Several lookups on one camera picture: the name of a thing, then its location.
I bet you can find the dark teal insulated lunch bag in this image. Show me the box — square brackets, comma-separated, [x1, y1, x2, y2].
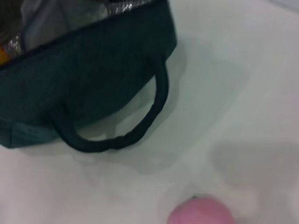
[0, 0, 178, 155]

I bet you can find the pink peach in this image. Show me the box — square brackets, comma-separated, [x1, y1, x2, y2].
[167, 193, 237, 224]

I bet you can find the yellow banana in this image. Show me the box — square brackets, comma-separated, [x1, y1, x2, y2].
[0, 45, 12, 68]

